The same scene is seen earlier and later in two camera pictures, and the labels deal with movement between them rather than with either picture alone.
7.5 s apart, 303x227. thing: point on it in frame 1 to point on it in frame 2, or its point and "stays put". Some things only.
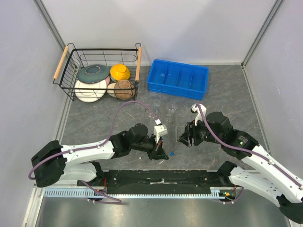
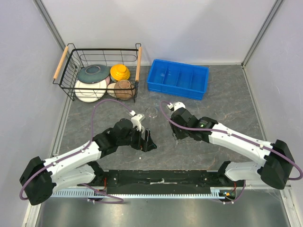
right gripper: (191, 132) to (178, 135)
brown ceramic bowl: (124, 90) stays put
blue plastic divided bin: (184, 80) stays put
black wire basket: (95, 74) stays put
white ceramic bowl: (110, 89) stays put
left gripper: (160, 154) to (144, 144)
